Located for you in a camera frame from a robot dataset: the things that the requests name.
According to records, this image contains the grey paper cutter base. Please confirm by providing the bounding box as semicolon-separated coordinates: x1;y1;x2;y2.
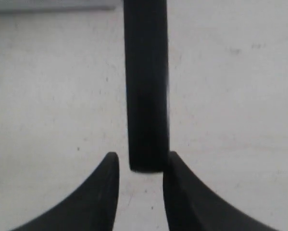
0;0;122;13

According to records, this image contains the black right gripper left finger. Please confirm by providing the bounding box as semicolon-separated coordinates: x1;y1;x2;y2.
16;152;119;231

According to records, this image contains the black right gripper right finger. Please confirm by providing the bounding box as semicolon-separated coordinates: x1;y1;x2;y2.
163;151;273;231

